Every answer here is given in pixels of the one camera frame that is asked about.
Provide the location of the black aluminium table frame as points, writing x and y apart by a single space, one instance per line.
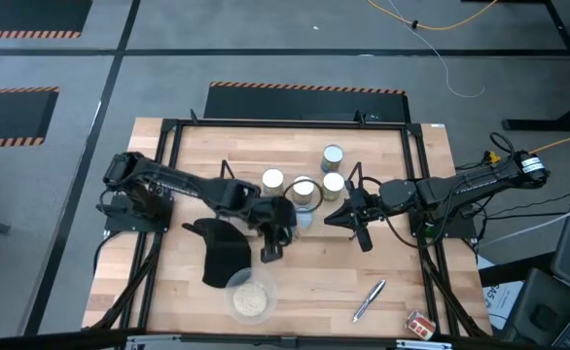
290 124

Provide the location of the tall can blue label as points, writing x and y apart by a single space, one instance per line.
332 158

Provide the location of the white paper sheet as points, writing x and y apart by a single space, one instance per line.
501 299

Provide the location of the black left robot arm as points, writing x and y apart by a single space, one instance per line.
183 180

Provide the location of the peaches olive green can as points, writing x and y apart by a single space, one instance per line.
273 181

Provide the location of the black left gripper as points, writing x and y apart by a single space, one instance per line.
273 214

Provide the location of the black oven mitt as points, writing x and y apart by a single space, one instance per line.
224 257

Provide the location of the small red box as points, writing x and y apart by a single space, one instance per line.
420 325

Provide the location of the black desk leg frame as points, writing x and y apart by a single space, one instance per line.
533 125

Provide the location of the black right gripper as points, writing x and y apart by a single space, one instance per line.
370 206

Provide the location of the black mat orange striped edge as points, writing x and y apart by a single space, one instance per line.
314 104
8 116
32 14

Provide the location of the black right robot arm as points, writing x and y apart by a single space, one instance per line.
460 187

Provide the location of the wooden shelf black metal frame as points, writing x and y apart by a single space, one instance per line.
314 233

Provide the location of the clear plastic bowl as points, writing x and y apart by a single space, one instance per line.
265 279

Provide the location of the white rice grains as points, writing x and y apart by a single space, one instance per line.
250 299

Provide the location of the pears green can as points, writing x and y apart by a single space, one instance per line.
333 186

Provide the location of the silver pen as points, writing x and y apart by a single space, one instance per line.
369 300

